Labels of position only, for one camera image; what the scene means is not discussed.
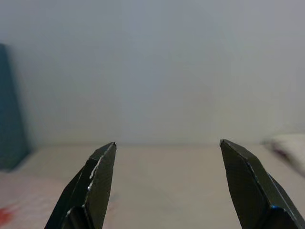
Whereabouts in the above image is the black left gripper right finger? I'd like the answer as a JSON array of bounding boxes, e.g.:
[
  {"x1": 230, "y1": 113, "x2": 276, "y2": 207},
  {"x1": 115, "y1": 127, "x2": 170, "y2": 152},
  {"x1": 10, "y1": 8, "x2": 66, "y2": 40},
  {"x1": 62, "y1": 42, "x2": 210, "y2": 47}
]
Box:
[{"x1": 219, "y1": 138, "x2": 305, "y2": 229}]

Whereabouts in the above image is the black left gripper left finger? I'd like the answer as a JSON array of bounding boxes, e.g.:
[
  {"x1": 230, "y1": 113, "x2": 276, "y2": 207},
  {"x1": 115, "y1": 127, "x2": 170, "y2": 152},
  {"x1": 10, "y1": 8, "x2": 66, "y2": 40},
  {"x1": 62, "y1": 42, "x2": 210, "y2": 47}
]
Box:
[{"x1": 43, "y1": 141, "x2": 118, "y2": 229}]

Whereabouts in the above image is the white cartoon print blanket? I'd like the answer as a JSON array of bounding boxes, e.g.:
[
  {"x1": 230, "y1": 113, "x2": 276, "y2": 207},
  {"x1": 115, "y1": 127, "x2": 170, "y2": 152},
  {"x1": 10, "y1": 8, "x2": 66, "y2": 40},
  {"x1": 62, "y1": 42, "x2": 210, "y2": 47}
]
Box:
[{"x1": 261, "y1": 133, "x2": 305, "y2": 173}]

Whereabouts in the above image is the pink dotted pillow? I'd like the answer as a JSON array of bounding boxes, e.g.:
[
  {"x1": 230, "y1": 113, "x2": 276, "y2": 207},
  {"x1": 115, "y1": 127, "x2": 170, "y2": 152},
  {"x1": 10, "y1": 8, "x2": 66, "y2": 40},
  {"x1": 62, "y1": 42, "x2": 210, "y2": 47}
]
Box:
[{"x1": 0, "y1": 171, "x2": 65, "y2": 229}]

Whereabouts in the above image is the bed with cream sheet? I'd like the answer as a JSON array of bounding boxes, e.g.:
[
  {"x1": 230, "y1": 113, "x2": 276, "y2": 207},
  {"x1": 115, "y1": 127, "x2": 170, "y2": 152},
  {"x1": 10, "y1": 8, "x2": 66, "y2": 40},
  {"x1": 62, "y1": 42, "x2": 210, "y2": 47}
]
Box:
[{"x1": 0, "y1": 140, "x2": 305, "y2": 229}]

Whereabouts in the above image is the dark grey bed frame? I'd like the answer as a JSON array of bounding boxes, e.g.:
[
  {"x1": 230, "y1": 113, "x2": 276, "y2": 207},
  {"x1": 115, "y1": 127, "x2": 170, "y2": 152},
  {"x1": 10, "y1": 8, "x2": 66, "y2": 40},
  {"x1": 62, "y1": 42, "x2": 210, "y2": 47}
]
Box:
[{"x1": 0, "y1": 42, "x2": 32, "y2": 173}]

